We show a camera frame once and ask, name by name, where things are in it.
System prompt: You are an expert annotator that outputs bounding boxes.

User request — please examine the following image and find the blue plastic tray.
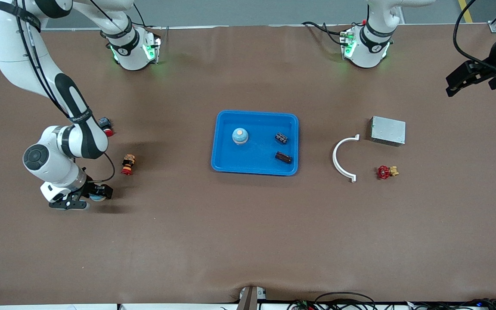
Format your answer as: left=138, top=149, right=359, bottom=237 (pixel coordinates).
left=211, top=110, right=300, bottom=177

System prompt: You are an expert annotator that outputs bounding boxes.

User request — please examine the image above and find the red emergency stop button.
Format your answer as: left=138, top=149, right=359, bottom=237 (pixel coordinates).
left=100, top=117, right=115, bottom=138

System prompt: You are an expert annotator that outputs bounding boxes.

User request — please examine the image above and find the silver metal power supply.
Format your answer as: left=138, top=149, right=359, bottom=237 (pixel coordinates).
left=369, top=115, right=406, bottom=147

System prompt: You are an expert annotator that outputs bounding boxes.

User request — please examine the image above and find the brass valve red handwheel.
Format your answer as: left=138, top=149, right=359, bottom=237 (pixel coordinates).
left=376, top=165, right=400, bottom=180

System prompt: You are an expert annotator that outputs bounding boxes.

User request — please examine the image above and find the red yellow black switch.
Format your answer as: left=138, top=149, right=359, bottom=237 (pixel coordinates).
left=121, top=154, right=137, bottom=176

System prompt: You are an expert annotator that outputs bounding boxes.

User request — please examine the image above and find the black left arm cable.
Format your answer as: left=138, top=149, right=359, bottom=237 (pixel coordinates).
left=453, top=0, right=496, bottom=73

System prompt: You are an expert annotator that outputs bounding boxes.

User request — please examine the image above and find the black left base cable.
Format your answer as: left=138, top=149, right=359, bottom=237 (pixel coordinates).
left=302, top=21, right=347, bottom=46

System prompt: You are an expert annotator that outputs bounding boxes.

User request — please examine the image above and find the black base cable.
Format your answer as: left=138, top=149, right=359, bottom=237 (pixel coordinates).
left=132, top=4, right=162, bottom=31
left=302, top=21, right=347, bottom=46

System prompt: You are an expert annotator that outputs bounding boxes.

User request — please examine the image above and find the white half-ring pipe clamp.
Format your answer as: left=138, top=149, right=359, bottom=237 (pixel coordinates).
left=332, top=134, right=360, bottom=183

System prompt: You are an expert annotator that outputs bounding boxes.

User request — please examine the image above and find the black right base cable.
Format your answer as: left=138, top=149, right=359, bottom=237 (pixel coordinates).
left=132, top=4, right=162, bottom=31

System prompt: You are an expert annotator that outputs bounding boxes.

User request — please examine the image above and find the grey metal table bracket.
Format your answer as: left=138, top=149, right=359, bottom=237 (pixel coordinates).
left=237, top=285, right=268, bottom=310

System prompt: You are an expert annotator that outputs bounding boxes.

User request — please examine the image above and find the tangled floor cable bundle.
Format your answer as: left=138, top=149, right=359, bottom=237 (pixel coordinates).
left=409, top=298, right=496, bottom=310

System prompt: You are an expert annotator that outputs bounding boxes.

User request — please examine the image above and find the black looped floor cable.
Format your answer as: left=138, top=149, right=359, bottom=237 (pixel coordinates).
left=314, top=291, right=378, bottom=310

